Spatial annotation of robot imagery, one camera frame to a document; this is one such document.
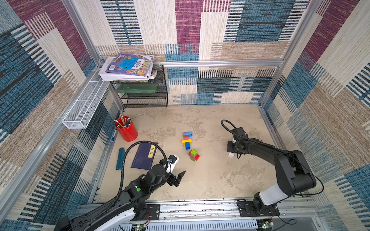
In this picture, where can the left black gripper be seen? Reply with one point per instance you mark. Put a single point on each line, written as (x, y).
(172, 181)

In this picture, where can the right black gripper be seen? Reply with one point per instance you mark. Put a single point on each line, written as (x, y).
(231, 146)

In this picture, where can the red long lego brick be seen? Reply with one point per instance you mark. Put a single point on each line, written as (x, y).
(196, 158)

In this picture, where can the lime green square lego brick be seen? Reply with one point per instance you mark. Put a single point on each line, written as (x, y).
(194, 152)

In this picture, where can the light blue long lego brick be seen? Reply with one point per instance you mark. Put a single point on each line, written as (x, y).
(189, 134)

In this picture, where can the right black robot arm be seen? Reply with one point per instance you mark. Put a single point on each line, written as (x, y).
(293, 175)

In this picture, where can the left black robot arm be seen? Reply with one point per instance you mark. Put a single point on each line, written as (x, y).
(128, 204)

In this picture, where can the purple notebook yellow label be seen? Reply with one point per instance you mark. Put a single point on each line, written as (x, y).
(144, 156)

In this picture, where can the red pencil cup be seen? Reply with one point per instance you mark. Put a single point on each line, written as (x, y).
(126, 128)

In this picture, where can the stack of books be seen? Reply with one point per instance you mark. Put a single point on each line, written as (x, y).
(128, 67)

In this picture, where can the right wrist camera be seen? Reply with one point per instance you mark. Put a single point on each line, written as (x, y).
(239, 135)

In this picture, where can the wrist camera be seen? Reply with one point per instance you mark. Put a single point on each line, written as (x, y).
(172, 161)
(239, 135)

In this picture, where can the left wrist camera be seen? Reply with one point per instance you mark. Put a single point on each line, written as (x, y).
(172, 161)

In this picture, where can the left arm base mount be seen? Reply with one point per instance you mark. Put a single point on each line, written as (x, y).
(150, 212)

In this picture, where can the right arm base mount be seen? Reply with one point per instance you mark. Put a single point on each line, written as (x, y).
(256, 209)

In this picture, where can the black wire shelf rack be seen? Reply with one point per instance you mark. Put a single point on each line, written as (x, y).
(142, 94)

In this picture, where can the white wire mesh basket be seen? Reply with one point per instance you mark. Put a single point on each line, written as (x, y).
(82, 111)

